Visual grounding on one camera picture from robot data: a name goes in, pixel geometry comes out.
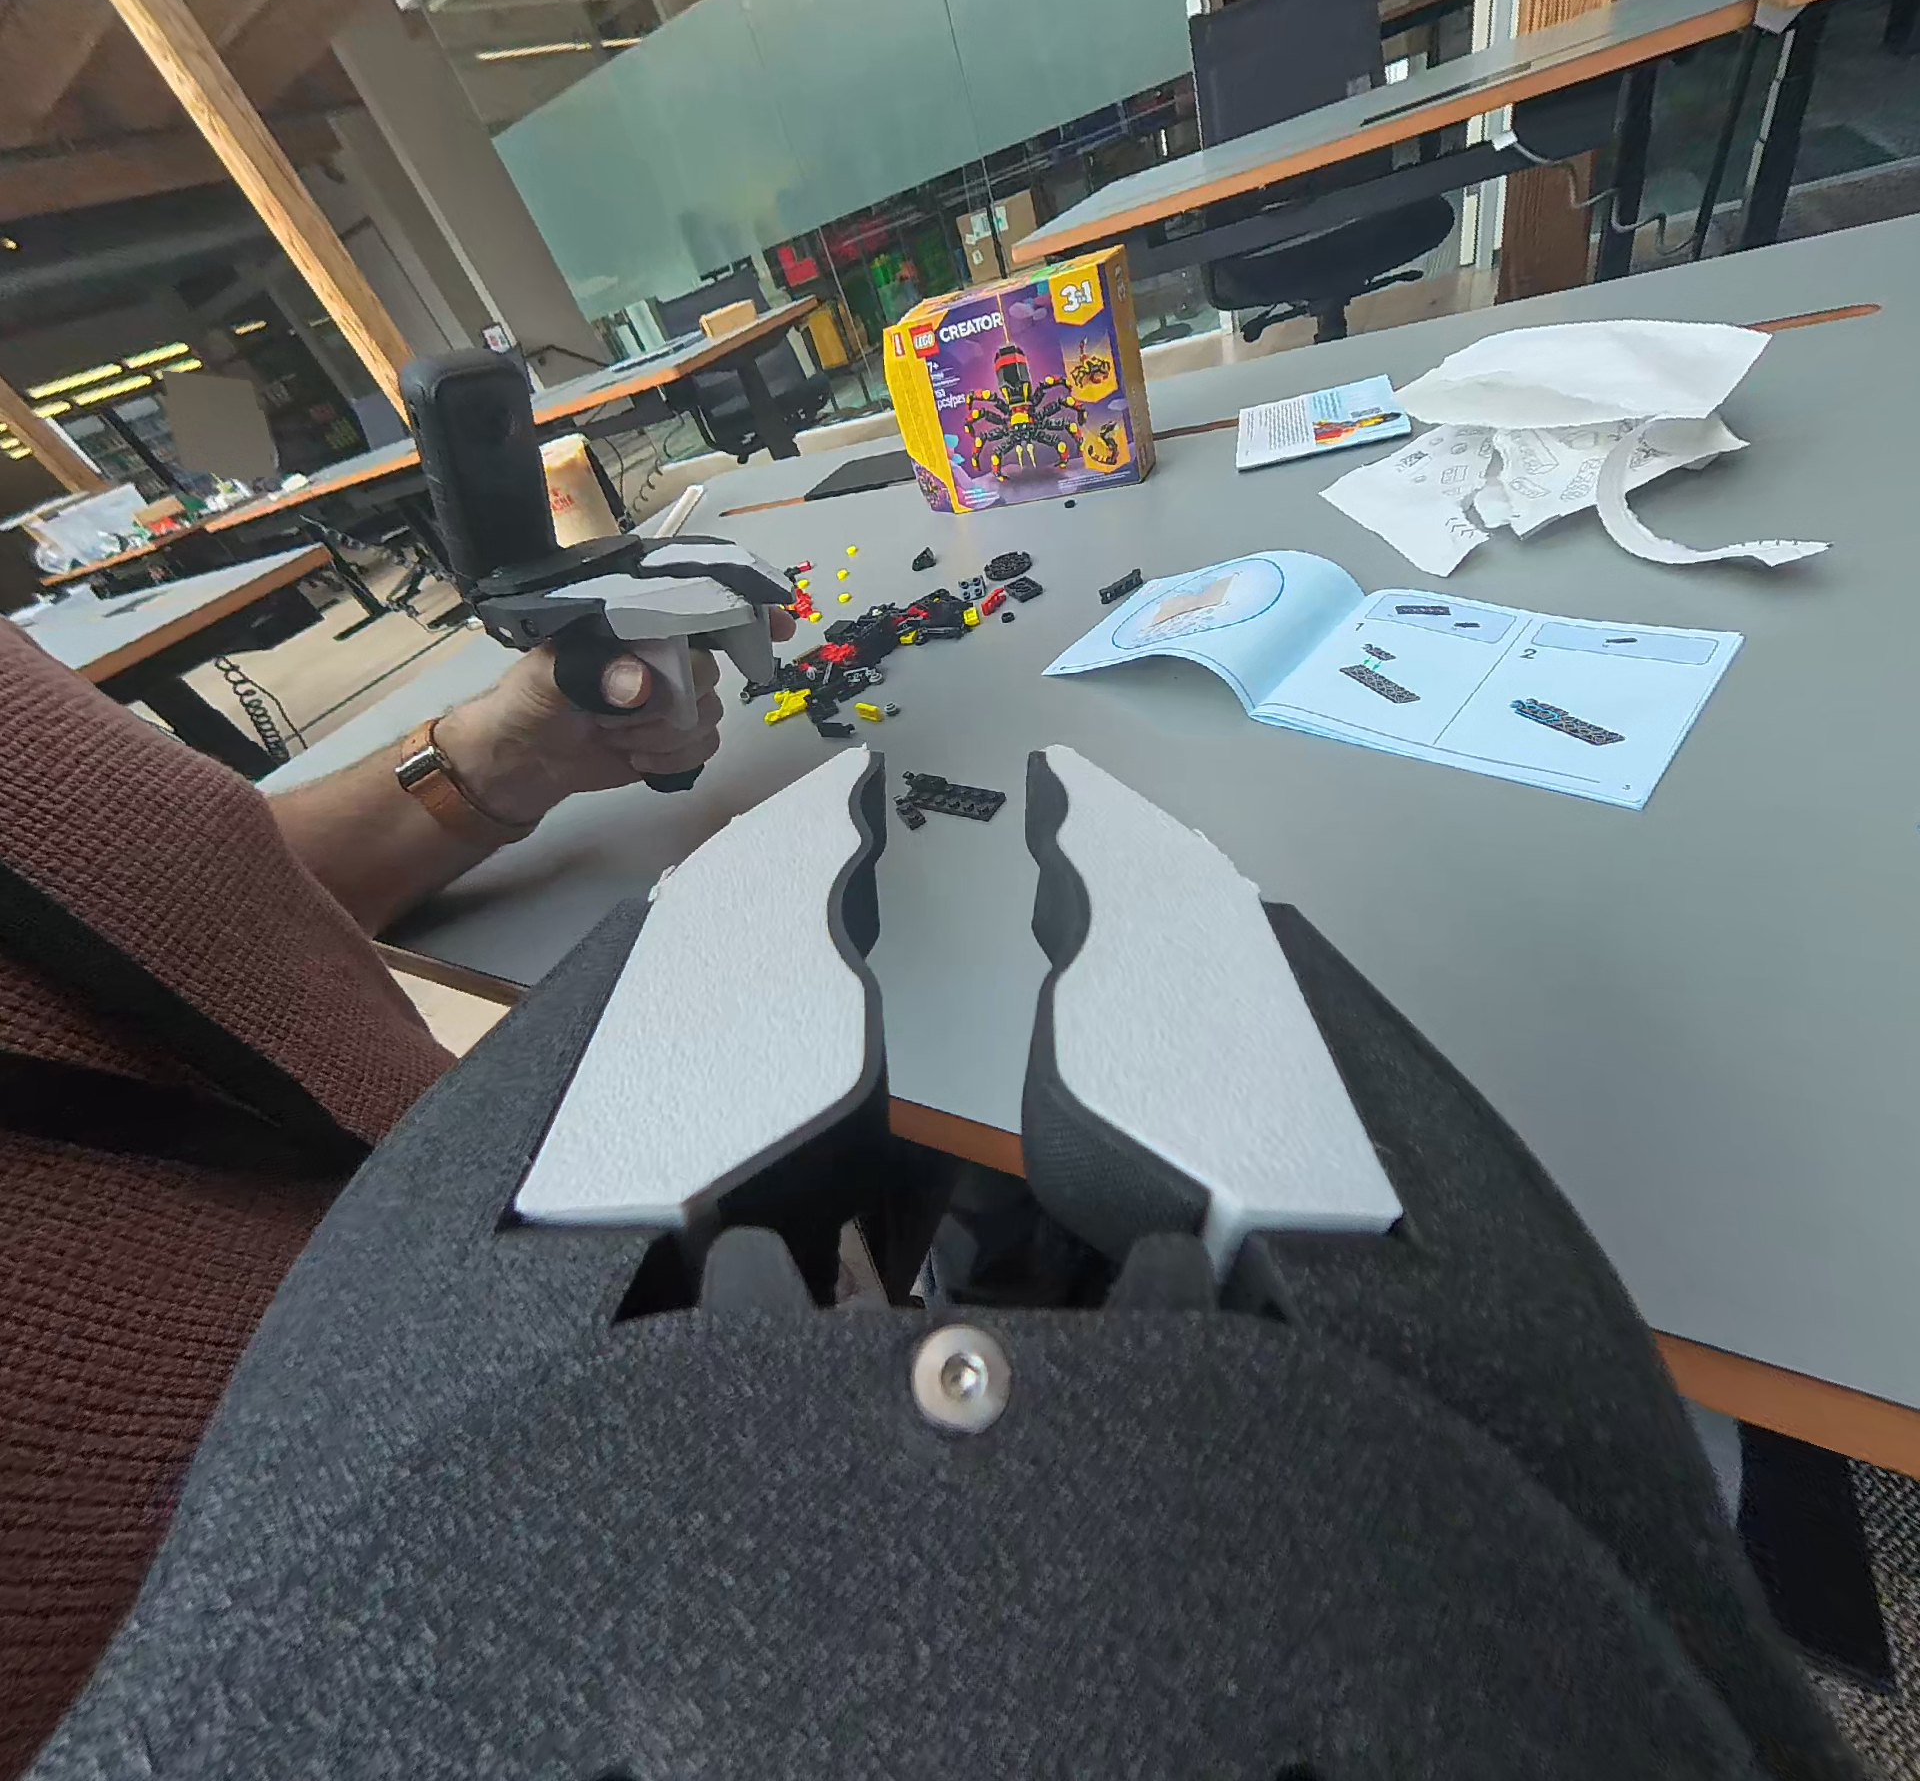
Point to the black toy plate assembly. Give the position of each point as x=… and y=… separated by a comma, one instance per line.
x=961, y=798

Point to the small closed booklet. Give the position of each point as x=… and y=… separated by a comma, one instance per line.
x=1319, y=424

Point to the person's brown sweater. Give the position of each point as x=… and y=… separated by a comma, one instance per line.
x=119, y=1361

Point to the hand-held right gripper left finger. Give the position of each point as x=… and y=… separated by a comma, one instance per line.
x=720, y=1031

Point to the pile of toy bricks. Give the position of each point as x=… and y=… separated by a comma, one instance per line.
x=885, y=642

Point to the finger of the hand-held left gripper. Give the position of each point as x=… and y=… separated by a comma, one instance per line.
x=736, y=560
x=662, y=606

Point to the white red paper bag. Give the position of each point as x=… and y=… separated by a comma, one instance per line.
x=578, y=492

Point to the upright wooden column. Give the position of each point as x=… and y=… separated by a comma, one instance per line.
x=1569, y=42

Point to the slanted wooden beam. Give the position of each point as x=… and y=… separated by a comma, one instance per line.
x=227, y=116

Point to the yellow purple toy box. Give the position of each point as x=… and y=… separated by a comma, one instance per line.
x=1020, y=386

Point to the black desk pad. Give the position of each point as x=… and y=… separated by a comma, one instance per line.
x=863, y=477

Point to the long black toy bar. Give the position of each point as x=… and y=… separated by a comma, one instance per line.
x=1121, y=590

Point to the person's left forearm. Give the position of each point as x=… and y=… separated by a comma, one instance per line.
x=182, y=821

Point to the black office chair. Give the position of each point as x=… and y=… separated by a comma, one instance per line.
x=1291, y=56
x=750, y=379

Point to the grey desk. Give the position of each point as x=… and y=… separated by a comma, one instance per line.
x=1500, y=986

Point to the person's left hand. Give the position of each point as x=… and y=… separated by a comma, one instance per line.
x=518, y=740

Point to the light blue instruction booklet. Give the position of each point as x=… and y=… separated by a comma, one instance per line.
x=1427, y=671

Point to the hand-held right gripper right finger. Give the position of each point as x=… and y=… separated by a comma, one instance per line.
x=1186, y=1031

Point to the frosted glass partition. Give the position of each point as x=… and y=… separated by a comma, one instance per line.
x=902, y=56

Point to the rose gold wristwatch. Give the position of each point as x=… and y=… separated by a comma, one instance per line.
x=428, y=768

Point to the torn white paper bag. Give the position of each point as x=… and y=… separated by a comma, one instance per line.
x=1577, y=379

